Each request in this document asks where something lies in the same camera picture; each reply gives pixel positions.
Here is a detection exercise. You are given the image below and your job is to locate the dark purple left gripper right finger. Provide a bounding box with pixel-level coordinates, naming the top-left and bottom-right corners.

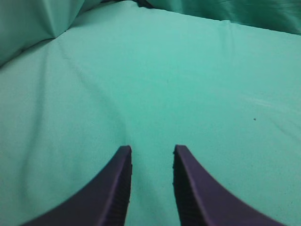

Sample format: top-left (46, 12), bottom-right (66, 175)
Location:
top-left (173, 145), bottom-right (281, 226)

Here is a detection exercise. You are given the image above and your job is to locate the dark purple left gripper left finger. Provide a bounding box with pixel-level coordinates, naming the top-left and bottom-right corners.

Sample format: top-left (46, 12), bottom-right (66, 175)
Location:
top-left (25, 145), bottom-right (132, 226)

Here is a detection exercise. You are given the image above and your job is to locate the green table cloth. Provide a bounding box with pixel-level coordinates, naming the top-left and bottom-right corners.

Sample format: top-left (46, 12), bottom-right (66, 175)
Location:
top-left (0, 1), bottom-right (301, 226)

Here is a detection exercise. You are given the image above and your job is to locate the green backdrop cloth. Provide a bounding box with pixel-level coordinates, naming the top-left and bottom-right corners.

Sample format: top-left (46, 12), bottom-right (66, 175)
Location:
top-left (0, 0), bottom-right (301, 65)

